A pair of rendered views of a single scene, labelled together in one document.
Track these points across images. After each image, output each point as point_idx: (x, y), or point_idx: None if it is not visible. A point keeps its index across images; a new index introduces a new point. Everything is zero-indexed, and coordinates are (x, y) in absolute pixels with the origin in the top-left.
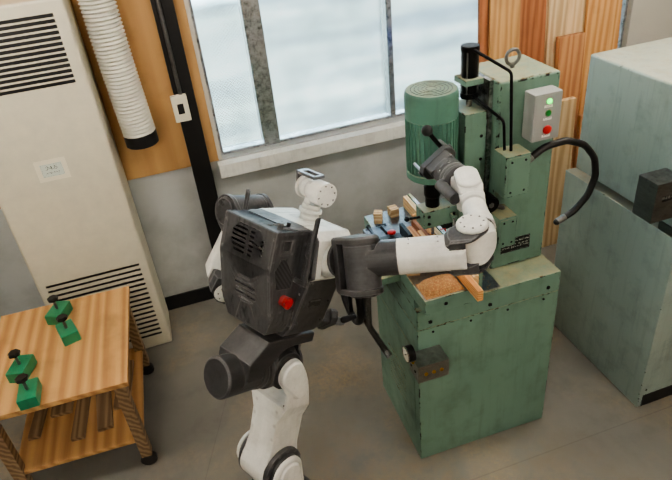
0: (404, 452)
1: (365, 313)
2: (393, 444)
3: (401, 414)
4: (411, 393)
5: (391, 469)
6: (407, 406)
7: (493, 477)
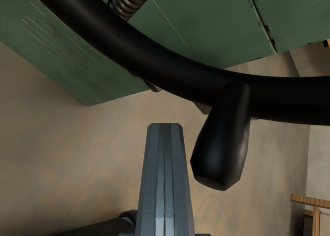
0: (68, 108)
1: None
2: (50, 105)
3: (43, 68)
4: (112, 78)
5: (68, 134)
6: (79, 76)
7: (143, 93)
